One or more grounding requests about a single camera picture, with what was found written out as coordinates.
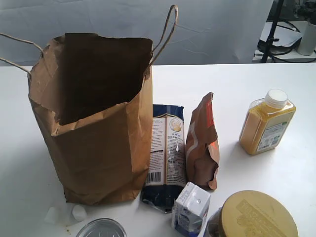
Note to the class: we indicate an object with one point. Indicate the brown snack pouch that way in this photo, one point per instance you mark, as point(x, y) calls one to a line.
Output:
point(201, 147)

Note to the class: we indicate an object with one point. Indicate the brown paper grocery bag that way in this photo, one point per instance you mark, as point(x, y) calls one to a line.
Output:
point(92, 98)

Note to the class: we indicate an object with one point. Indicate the clear plastic wrapper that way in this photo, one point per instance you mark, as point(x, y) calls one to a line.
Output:
point(65, 213)

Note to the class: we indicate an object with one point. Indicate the dark blue noodle packet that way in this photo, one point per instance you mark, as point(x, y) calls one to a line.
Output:
point(167, 172)

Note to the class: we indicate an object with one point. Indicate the small white milk carton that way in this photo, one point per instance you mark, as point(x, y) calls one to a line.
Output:
point(190, 209)

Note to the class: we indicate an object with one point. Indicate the yellow millet plastic bottle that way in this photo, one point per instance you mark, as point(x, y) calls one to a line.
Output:
point(266, 122)

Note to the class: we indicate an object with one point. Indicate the silver tin can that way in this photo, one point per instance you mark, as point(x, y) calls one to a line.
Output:
point(102, 227)

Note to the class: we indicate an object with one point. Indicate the jar with gold lid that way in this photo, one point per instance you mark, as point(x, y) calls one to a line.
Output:
point(251, 213)

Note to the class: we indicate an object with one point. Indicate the black tripod stand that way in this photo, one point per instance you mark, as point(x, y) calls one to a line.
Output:
point(274, 15)

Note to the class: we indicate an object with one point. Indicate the white paper sheet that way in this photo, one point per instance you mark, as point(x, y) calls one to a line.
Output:
point(287, 37)

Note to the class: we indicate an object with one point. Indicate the white cylinder container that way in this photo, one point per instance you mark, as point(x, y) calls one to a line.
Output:
point(308, 41)

